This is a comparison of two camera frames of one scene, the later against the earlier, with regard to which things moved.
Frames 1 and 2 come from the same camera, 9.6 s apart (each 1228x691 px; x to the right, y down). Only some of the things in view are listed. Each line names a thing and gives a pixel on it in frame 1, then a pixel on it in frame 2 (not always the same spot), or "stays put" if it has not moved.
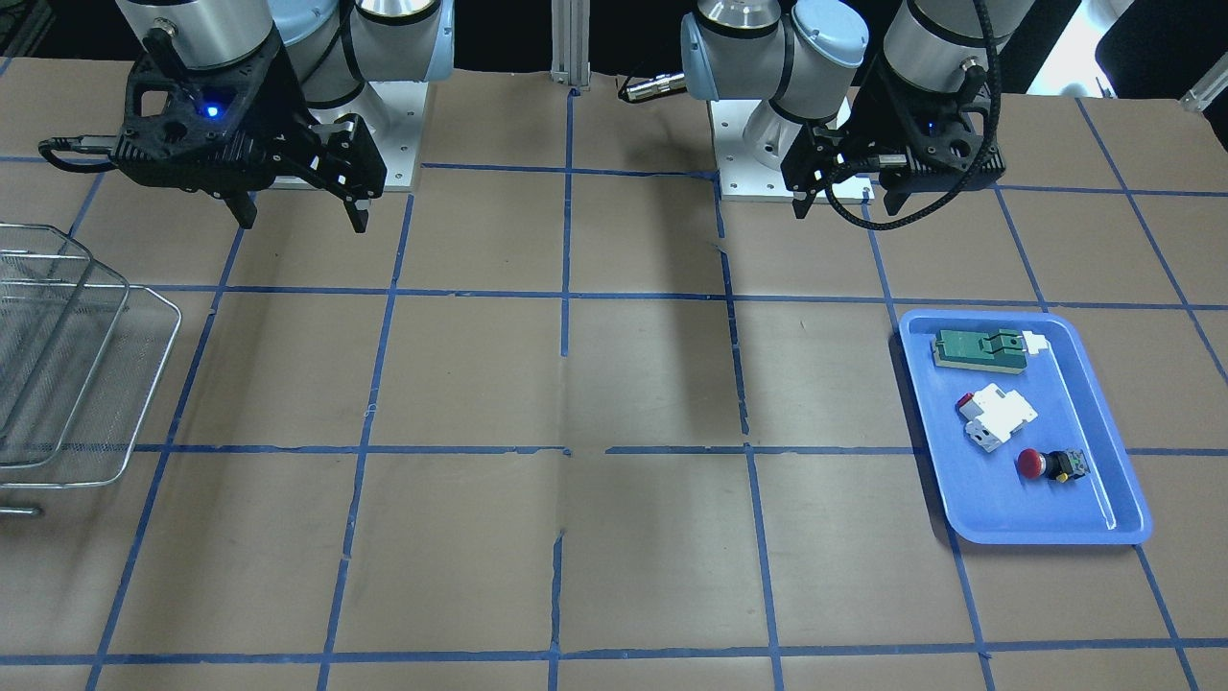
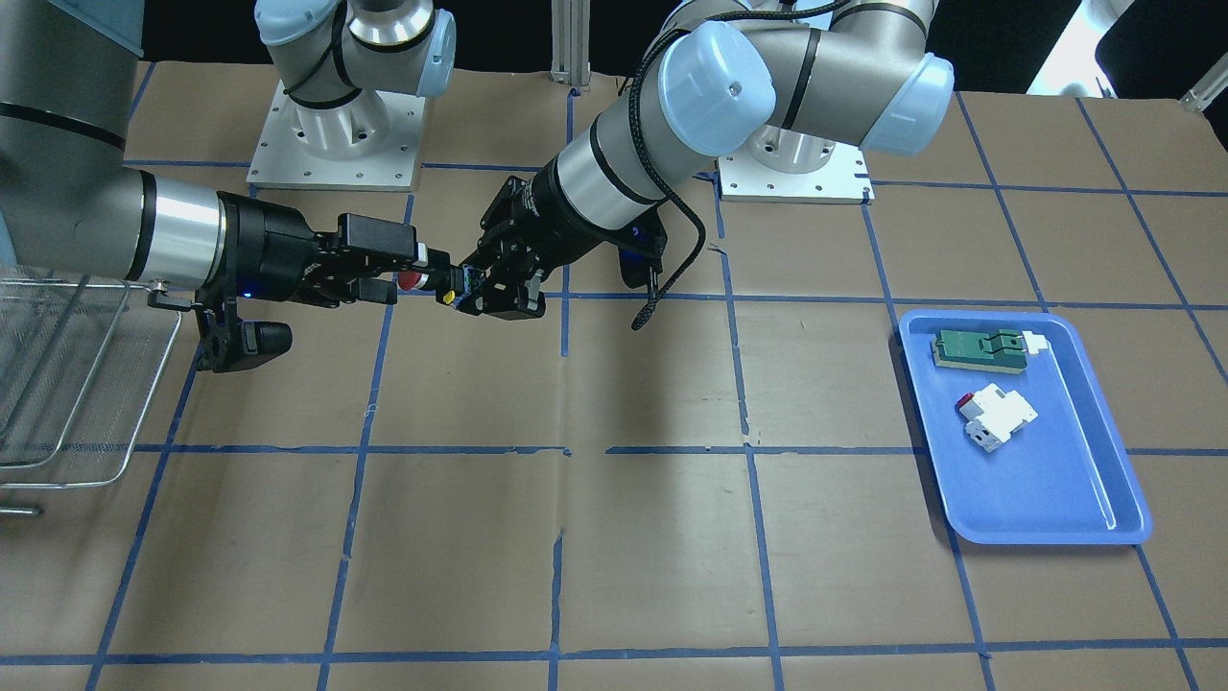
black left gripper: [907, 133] -> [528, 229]
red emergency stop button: [1059, 465] -> [412, 280]
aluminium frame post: [570, 21] stays put
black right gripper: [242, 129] -> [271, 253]
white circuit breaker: [994, 415] stays put
